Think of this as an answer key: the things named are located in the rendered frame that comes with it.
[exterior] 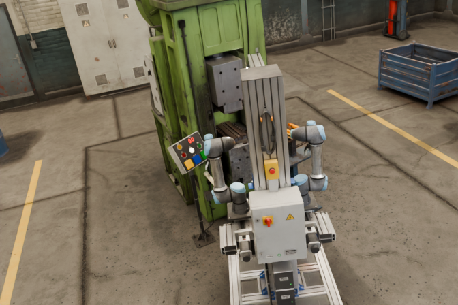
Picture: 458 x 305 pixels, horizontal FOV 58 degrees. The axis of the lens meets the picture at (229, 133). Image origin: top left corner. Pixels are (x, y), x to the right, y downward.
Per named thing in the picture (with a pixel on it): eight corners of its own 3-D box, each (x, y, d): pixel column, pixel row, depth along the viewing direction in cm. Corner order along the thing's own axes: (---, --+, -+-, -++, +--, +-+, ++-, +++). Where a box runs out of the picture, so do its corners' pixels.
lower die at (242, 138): (247, 141, 422) (245, 133, 419) (229, 146, 416) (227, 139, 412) (230, 126, 458) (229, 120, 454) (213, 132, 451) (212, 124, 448)
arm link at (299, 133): (291, 142, 310) (290, 140, 358) (306, 141, 308) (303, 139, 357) (289, 126, 310) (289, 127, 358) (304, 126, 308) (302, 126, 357)
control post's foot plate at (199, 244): (217, 241, 429) (216, 234, 425) (197, 249, 422) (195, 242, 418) (209, 229, 447) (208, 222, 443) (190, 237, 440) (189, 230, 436)
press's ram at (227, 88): (253, 96, 407) (249, 56, 390) (218, 107, 395) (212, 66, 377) (236, 85, 443) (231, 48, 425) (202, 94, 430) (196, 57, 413)
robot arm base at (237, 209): (251, 213, 330) (249, 203, 326) (232, 216, 331) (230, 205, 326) (249, 202, 344) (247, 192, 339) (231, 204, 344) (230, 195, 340)
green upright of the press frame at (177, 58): (230, 214, 466) (196, 5, 366) (208, 223, 457) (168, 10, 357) (215, 196, 503) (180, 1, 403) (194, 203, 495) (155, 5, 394)
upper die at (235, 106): (242, 109, 407) (241, 100, 403) (224, 114, 401) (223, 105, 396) (225, 97, 442) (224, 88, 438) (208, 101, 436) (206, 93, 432)
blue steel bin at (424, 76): (467, 97, 661) (473, 53, 630) (429, 110, 638) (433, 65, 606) (411, 78, 763) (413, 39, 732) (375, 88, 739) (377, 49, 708)
